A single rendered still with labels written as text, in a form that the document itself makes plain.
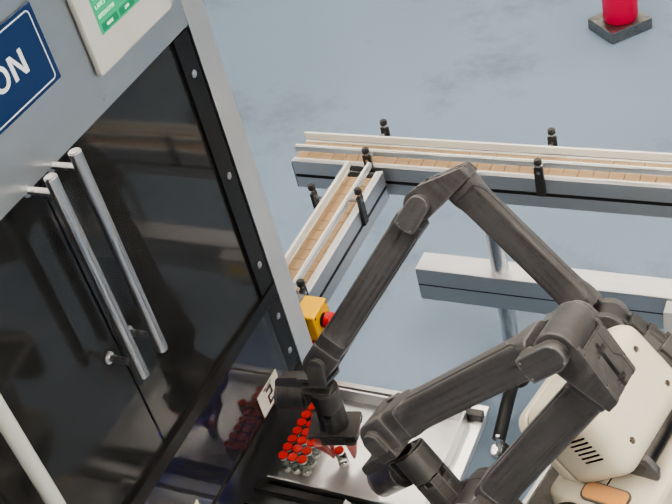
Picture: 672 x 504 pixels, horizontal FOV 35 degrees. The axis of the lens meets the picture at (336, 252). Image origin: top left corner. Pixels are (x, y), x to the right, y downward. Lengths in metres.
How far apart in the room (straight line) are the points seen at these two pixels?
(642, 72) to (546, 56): 0.47
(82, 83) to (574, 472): 0.94
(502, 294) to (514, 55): 2.25
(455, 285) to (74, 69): 1.75
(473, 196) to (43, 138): 0.73
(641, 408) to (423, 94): 3.49
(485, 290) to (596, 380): 1.76
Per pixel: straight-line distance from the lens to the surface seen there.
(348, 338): 1.99
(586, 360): 1.36
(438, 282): 3.15
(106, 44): 1.67
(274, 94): 5.29
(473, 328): 3.72
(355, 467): 2.23
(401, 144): 2.98
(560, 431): 1.47
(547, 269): 1.86
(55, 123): 1.60
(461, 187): 1.85
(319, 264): 2.64
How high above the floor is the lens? 2.57
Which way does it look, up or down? 38 degrees down
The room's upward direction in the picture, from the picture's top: 16 degrees counter-clockwise
